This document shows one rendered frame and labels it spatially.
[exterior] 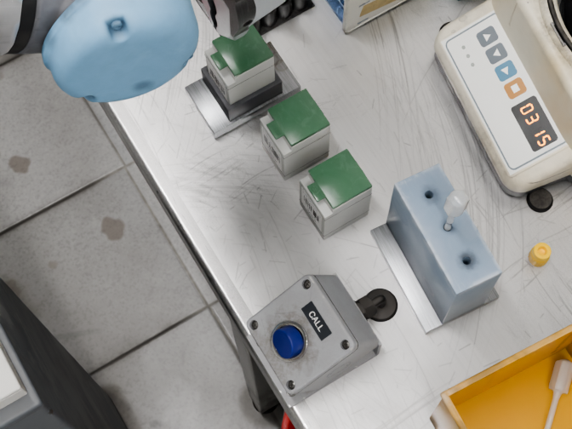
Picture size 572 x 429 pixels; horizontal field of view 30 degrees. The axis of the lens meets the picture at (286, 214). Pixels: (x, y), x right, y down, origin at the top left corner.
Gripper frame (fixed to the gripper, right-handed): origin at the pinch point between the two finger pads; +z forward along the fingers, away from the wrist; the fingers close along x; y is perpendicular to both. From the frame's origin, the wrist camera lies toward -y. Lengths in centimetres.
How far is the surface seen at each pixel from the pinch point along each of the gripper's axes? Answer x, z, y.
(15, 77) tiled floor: 65, 100, -14
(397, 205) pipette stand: -18.5, 5.4, 5.1
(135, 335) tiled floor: 11, 100, -19
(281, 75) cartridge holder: -0.9, 11.3, 4.8
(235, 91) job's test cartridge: -2.0, 7.3, -0.4
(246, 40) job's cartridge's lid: 0.4, 4.7, 2.3
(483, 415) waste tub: -35.5, 12.0, 2.8
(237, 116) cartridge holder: -2.4, 11.1, -0.6
